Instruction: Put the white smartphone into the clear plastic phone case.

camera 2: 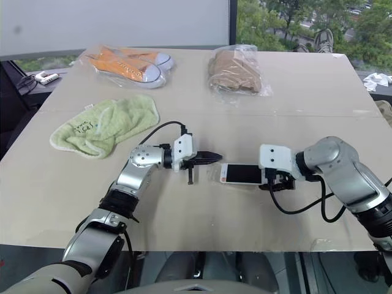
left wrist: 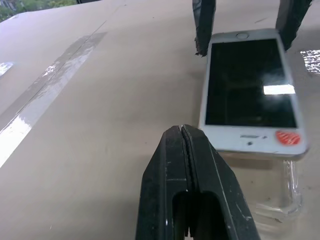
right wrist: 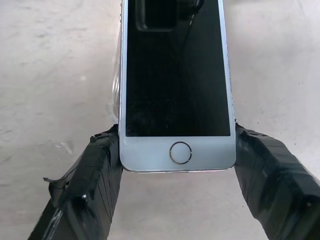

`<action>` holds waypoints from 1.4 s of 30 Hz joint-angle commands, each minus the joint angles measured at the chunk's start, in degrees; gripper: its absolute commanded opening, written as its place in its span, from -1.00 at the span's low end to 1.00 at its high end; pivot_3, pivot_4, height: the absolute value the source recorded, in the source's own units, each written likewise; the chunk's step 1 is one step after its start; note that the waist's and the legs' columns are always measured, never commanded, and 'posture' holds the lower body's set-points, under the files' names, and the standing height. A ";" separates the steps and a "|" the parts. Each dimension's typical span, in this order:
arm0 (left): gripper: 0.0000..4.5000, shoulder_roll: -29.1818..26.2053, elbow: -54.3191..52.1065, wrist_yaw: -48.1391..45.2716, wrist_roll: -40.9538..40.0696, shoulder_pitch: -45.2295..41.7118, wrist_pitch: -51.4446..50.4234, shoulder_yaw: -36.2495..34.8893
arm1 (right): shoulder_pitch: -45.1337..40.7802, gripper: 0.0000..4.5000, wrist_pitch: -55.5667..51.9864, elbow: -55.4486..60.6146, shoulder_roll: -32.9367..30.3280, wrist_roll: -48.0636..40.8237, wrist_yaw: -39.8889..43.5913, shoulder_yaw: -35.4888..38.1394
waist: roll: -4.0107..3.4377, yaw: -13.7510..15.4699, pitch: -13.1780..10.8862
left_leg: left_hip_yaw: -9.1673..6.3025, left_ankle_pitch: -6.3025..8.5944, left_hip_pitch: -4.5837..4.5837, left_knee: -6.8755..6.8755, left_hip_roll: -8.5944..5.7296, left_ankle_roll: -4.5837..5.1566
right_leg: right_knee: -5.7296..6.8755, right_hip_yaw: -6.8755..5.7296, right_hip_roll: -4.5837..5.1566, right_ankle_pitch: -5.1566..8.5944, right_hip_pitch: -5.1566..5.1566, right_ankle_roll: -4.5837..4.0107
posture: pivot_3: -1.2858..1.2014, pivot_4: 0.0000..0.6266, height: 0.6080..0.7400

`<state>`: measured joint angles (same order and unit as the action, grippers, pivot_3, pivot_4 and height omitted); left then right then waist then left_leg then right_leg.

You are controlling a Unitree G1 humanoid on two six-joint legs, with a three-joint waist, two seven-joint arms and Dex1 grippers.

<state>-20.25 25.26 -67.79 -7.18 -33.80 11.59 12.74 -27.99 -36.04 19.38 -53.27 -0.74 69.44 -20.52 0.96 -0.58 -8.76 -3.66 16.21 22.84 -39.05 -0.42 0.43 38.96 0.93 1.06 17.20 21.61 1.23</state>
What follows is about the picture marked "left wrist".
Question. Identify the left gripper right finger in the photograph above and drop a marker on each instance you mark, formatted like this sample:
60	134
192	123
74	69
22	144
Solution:
220	200

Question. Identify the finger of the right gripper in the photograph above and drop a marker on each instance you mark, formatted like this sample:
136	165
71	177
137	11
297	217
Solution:
203	25
292	22

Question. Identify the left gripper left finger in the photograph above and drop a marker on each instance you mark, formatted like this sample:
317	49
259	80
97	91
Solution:
157	187

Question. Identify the clear plastic phone case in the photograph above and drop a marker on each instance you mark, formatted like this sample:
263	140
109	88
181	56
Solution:
292	200

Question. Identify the white smartphone with red sticker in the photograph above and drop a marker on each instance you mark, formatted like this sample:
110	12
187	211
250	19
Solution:
250	87

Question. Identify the long clear tape strip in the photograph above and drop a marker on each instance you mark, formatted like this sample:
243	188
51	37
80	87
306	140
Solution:
50	87

